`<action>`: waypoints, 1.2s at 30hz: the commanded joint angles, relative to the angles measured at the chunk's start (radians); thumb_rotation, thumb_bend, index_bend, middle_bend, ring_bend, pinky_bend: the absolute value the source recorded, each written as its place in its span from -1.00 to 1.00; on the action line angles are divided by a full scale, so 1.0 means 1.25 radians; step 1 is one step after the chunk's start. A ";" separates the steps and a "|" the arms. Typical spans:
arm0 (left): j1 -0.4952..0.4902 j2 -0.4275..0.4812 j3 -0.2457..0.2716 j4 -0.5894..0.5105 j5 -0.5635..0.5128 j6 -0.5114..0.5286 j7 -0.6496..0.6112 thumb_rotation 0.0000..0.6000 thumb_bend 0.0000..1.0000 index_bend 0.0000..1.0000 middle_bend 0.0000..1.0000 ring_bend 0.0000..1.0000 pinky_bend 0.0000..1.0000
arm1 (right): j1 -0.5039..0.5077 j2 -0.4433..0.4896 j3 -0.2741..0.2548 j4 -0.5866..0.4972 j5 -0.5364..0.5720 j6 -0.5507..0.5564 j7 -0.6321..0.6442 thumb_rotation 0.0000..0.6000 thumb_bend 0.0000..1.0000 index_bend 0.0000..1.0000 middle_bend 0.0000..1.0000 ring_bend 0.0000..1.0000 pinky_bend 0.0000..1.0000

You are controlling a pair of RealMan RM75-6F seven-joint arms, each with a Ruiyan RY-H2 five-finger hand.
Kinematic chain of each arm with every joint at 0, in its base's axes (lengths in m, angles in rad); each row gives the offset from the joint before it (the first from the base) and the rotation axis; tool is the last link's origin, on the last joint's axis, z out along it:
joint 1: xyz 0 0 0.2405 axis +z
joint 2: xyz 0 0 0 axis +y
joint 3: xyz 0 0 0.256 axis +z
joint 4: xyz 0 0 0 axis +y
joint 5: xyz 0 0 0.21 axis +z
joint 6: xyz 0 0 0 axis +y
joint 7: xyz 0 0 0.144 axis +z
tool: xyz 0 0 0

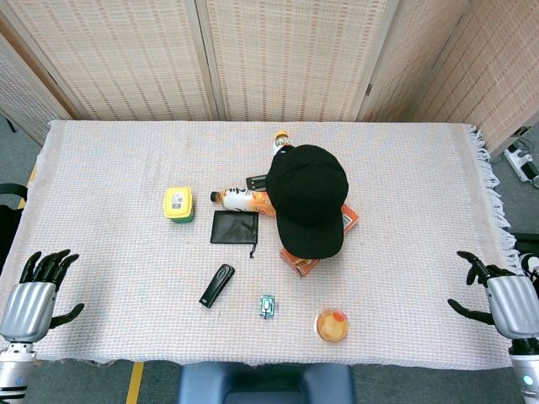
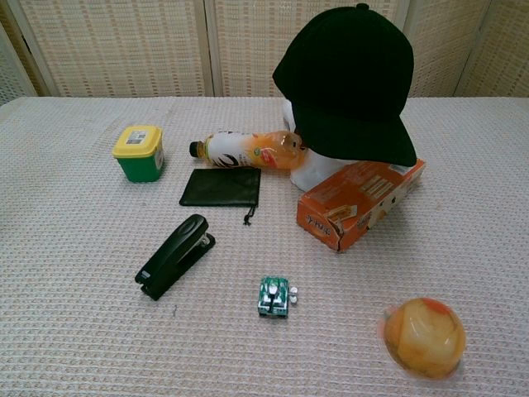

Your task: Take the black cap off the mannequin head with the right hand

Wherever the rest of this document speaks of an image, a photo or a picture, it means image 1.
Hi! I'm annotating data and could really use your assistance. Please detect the small green wind-up toy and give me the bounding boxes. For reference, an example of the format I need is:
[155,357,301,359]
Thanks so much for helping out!
[257,295,279,321]

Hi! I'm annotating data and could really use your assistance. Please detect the black white patterned object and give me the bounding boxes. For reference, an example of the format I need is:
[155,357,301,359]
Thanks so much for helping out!
[511,231,539,295]

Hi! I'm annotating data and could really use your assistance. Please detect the black baseball cap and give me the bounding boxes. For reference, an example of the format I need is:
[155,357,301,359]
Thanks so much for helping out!
[264,144,350,260]

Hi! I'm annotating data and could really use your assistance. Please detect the woven folding screen panel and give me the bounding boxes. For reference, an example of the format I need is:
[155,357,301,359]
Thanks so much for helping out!
[0,33,72,146]
[195,0,403,123]
[420,0,539,161]
[0,0,221,123]
[357,0,496,124]

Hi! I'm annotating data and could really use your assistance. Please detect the orange fruit jelly cup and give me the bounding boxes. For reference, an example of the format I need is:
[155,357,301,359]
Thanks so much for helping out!
[315,307,350,344]

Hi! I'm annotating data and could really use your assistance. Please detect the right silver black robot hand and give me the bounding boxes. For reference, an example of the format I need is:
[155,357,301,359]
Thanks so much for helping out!
[446,250,539,340]

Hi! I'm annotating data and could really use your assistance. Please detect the white power strip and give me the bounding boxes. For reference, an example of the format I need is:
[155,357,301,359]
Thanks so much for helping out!
[504,143,539,183]

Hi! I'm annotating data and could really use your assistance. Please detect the black drawstring pouch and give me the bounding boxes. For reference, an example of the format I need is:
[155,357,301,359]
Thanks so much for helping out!
[210,210,260,259]

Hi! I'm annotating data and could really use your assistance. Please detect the orange drink bottle black cap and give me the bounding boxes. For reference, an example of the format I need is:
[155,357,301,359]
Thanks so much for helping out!
[210,187,277,218]

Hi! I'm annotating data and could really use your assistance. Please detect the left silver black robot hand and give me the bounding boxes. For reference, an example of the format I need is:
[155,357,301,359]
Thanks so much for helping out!
[0,248,85,344]

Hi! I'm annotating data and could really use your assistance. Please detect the pale woven tablecloth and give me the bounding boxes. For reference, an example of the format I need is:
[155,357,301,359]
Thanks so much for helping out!
[0,120,523,366]

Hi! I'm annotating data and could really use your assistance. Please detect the black stapler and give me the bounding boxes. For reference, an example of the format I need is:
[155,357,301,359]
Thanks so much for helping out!
[198,263,236,309]

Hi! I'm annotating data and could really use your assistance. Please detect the black frame beside table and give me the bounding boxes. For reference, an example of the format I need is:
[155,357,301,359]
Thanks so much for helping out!
[0,183,29,274]

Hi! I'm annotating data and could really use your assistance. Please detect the green container with yellow lid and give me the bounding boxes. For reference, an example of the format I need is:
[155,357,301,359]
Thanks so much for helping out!
[163,186,195,224]

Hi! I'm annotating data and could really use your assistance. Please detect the orange cardboard box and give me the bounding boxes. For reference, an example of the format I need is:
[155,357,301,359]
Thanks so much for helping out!
[280,203,361,279]

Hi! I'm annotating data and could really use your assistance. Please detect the brown drink bottle orange cap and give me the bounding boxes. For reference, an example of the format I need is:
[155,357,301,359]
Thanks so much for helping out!
[270,130,295,157]

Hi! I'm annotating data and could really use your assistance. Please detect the small black flat device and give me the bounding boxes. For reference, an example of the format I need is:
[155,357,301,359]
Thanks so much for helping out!
[245,173,270,191]

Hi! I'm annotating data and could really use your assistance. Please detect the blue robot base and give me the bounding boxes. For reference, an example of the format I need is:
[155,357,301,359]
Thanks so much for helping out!
[175,361,357,404]

